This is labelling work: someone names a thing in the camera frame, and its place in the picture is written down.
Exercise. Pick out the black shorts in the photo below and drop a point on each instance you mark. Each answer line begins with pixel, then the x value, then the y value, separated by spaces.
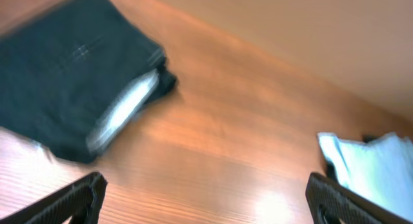
pixel 75 76

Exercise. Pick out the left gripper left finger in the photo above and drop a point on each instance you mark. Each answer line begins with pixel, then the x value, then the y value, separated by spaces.
pixel 79 202

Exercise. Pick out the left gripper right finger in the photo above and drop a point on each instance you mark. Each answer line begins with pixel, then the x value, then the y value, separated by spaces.
pixel 329 202

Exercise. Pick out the light blue t-shirt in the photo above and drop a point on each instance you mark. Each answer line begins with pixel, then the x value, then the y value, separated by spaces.
pixel 379 171

